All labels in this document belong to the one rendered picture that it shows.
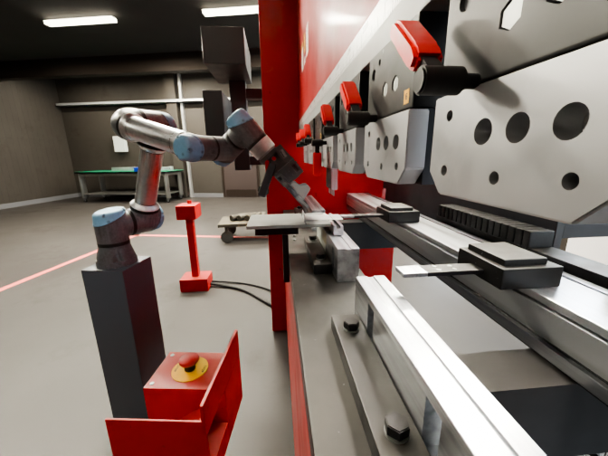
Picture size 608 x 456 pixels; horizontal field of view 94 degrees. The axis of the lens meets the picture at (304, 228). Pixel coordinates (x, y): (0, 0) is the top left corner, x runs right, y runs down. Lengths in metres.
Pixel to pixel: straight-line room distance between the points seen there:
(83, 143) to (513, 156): 11.39
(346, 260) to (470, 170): 0.57
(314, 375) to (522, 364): 0.33
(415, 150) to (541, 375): 0.41
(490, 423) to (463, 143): 0.25
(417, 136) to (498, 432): 0.29
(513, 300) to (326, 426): 0.40
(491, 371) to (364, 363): 0.20
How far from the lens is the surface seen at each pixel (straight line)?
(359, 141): 0.52
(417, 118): 0.33
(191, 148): 0.87
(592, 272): 0.73
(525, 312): 0.64
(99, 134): 11.09
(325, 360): 0.53
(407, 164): 0.33
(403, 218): 1.01
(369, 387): 0.45
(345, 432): 0.44
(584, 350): 0.58
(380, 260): 2.05
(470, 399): 0.38
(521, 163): 0.20
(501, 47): 0.24
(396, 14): 0.42
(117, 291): 1.39
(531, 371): 0.61
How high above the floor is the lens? 1.21
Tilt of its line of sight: 14 degrees down
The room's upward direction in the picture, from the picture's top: 1 degrees counter-clockwise
